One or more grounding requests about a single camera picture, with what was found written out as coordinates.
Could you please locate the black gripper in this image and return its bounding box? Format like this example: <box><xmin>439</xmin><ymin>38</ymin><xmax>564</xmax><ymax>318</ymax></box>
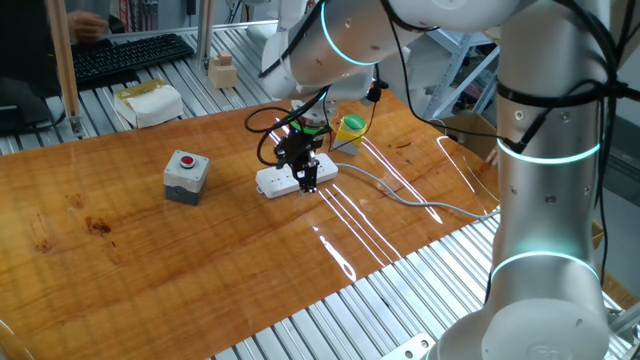
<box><xmin>272</xmin><ymin>124</ymin><xmax>334</xmax><ymax>195</ymax></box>

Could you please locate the white four-socket power strip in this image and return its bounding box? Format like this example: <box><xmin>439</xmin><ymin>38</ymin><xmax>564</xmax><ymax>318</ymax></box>
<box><xmin>254</xmin><ymin>152</ymin><xmax>340</xmax><ymax>200</ymax></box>

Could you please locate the person's bare hand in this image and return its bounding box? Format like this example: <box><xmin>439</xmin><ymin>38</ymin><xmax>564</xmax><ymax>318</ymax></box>
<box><xmin>67</xmin><ymin>10</ymin><xmax>110</xmax><ymax>45</ymax></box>

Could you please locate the green button yellow box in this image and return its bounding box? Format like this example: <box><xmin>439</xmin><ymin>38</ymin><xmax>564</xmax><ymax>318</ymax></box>
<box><xmin>331</xmin><ymin>113</ymin><xmax>368</xmax><ymax>156</ymax></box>

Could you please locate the red button grey box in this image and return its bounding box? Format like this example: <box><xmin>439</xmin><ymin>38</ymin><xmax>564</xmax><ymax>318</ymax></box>
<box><xmin>163</xmin><ymin>149</ymin><xmax>211</xmax><ymax>207</ymax></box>

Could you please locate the wooden block puzzle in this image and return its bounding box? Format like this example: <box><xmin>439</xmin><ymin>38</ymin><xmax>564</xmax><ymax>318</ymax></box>
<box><xmin>207</xmin><ymin>49</ymin><xmax>239</xmax><ymax>90</ymax></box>

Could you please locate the white machine base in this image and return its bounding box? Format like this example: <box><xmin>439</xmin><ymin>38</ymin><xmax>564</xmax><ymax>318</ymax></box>
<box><xmin>247</xmin><ymin>0</ymin><xmax>301</xmax><ymax>49</ymax></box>

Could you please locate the white cardboard box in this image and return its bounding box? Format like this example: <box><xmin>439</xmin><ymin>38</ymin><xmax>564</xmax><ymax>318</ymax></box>
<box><xmin>113</xmin><ymin>78</ymin><xmax>185</xmax><ymax>130</ymax></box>

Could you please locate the wood-grain table mat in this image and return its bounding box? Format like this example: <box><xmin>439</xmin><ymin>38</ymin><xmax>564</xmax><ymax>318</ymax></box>
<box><xmin>0</xmin><ymin>89</ymin><xmax>501</xmax><ymax>360</ymax></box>

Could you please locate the brown cardboard box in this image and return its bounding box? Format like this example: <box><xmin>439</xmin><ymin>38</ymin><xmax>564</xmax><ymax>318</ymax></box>
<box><xmin>439</xmin><ymin>112</ymin><xmax>499</xmax><ymax>161</ymax></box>

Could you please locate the black computer keyboard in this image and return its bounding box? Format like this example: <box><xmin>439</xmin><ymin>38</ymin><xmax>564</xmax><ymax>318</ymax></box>
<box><xmin>69</xmin><ymin>33</ymin><xmax>196</xmax><ymax>86</ymax></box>

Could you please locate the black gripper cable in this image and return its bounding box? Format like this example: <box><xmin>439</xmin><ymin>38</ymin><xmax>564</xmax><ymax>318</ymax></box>
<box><xmin>243</xmin><ymin>87</ymin><xmax>334</xmax><ymax>168</ymax></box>

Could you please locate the light grey power strip cord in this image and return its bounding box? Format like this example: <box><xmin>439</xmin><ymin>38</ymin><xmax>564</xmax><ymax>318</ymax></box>
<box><xmin>334</xmin><ymin>162</ymin><xmax>501</xmax><ymax>221</ymax></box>

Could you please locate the aluminium upright post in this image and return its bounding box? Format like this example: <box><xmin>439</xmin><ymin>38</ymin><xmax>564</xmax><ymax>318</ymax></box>
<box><xmin>196</xmin><ymin>0</ymin><xmax>216</xmax><ymax>71</ymax></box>

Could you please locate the grey metal shelf frame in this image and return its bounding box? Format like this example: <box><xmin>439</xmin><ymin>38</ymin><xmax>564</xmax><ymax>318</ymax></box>
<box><xmin>424</xmin><ymin>29</ymin><xmax>501</xmax><ymax>121</ymax></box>

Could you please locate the white metal bracket plate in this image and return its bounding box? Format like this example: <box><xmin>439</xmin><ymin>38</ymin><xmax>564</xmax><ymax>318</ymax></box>
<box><xmin>379</xmin><ymin>333</ymin><xmax>436</xmax><ymax>360</ymax></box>

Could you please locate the wooden upright post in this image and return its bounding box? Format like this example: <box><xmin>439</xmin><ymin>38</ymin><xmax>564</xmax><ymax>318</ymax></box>
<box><xmin>45</xmin><ymin>0</ymin><xmax>84</xmax><ymax>136</ymax></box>

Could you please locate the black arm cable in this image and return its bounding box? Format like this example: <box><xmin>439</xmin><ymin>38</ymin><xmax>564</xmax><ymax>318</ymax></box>
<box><xmin>379</xmin><ymin>0</ymin><xmax>640</xmax><ymax>289</ymax></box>

